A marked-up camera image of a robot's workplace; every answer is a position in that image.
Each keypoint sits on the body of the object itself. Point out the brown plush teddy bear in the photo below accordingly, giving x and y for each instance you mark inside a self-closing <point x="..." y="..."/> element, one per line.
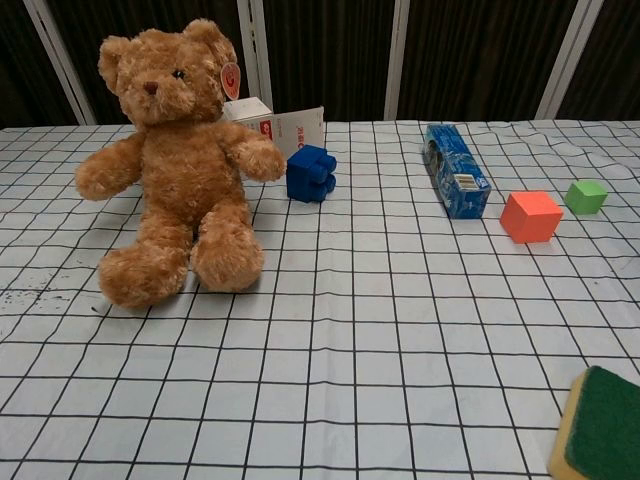
<point x="190" y="180"/>

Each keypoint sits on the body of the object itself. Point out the blue plastic building block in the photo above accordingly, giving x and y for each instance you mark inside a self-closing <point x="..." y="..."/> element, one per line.
<point x="306" y="175"/>

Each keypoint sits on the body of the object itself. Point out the white black-checked tablecloth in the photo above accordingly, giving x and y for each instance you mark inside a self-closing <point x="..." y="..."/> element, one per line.
<point x="375" y="325"/>

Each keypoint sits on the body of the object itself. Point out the white carton with red print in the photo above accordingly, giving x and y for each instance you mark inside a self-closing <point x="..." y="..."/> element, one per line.
<point x="295" y="131"/>

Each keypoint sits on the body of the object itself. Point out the blue printed packet box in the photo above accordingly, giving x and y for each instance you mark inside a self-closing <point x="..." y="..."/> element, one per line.
<point x="452" y="162"/>

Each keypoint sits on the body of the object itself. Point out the orange cube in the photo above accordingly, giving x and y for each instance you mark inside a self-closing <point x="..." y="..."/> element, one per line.
<point x="530" y="215"/>

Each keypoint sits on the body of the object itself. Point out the green cube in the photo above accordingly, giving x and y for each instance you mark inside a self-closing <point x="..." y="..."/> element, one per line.
<point x="586" y="196"/>

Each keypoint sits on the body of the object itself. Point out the green and yellow sponge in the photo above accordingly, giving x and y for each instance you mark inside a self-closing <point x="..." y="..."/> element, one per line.
<point x="602" y="425"/>

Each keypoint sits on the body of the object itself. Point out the white metal frame post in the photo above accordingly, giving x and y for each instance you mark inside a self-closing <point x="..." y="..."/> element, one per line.
<point x="65" y="65"/>
<point x="256" y="50"/>
<point x="398" y="55"/>
<point x="565" y="55"/>

